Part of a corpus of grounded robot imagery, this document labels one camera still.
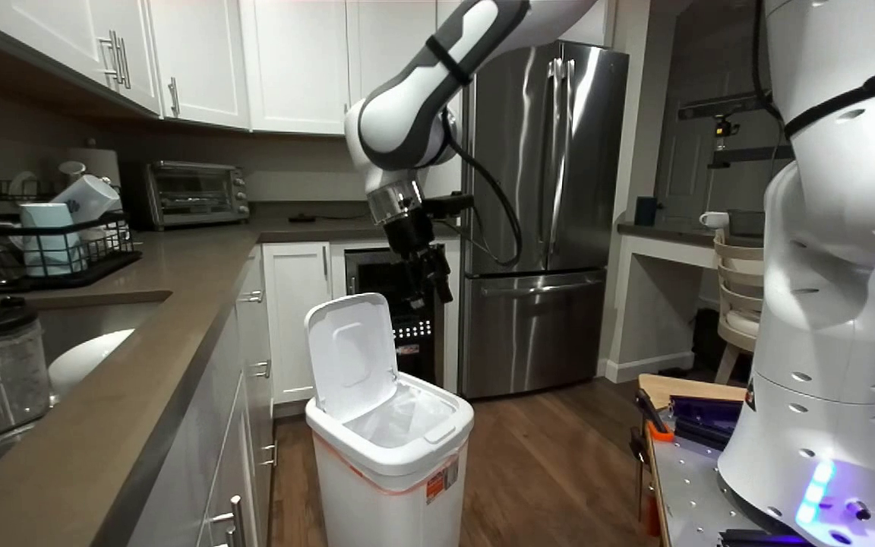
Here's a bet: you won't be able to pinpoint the stainless steel refrigerator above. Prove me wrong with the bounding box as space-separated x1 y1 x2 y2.
458 42 629 399

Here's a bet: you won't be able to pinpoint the black wine cooler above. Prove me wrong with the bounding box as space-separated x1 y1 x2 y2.
343 247 439 382

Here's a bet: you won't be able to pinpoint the wooden board on table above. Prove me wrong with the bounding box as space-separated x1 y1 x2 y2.
638 374 743 410

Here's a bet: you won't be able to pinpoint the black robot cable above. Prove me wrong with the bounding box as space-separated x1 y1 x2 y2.
439 108 529 270

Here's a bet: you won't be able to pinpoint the silver toaster oven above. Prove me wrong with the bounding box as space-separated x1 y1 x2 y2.
144 161 248 226

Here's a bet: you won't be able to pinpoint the white lower cabinet door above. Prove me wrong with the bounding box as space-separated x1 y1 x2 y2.
265 242 330 405

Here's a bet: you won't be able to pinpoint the white trash bin body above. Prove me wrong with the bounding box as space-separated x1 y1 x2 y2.
306 374 473 547

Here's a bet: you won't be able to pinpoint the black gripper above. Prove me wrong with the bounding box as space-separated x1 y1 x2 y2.
368 180 473 303

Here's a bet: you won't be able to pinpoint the white bin lid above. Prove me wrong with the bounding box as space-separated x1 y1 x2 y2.
302 290 397 421

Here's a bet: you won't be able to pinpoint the white upper cabinets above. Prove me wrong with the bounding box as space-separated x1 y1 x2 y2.
0 0 438 135

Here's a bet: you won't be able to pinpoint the white plate in sink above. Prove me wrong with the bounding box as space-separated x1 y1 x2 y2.
47 328 130 396

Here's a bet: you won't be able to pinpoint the black dish rack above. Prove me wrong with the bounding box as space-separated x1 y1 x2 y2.
0 175 139 295

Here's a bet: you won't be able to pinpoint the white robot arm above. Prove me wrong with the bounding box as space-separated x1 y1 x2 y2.
718 0 875 547

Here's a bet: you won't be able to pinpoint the white wooden chair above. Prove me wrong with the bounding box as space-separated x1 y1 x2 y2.
699 208 763 382

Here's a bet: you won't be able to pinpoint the light blue cup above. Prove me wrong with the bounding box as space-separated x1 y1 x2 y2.
21 199 87 277

